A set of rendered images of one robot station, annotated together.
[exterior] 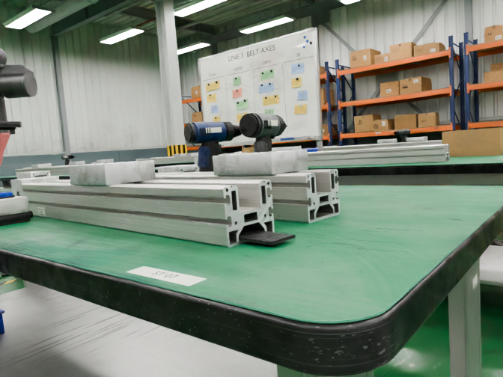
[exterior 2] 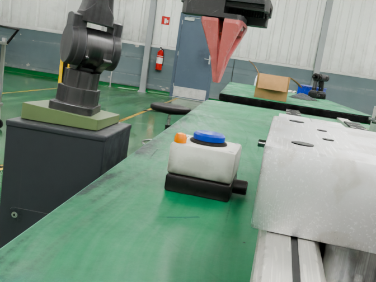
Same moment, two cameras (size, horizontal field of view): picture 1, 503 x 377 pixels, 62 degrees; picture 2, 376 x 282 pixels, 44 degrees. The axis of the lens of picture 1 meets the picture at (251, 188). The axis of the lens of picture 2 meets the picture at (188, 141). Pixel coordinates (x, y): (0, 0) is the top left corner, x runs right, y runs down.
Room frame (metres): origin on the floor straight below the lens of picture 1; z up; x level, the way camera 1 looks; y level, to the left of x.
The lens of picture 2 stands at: (0.64, 0.12, 0.94)
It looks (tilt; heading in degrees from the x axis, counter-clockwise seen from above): 10 degrees down; 57
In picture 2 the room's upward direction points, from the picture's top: 9 degrees clockwise
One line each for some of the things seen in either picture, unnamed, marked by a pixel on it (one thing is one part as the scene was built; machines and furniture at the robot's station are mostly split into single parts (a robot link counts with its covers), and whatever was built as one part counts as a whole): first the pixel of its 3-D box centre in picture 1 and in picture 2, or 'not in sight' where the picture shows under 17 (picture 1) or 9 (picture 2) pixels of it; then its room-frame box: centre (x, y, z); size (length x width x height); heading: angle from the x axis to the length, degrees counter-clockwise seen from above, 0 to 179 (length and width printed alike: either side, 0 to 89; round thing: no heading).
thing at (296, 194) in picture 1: (186, 191); not in sight; (1.02, 0.16, 0.82); 0.80 x 0.10 x 0.09; 46
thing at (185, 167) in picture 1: (176, 180); not in sight; (1.37, 0.24, 0.83); 0.11 x 0.10 x 0.10; 143
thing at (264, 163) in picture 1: (260, 169); not in sight; (0.85, -0.02, 0.87); 0.16 x 0.11 x 0.07; 46
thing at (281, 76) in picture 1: (259, 141); not in sight; (4.35, -0.12, 0.97); 1.50 x 0.50 x 1.95; 51
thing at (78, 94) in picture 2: not in sight; (79, 90); (0.97, 1.05, 0.84); 0.12 x 0.09 x 0.08; 59
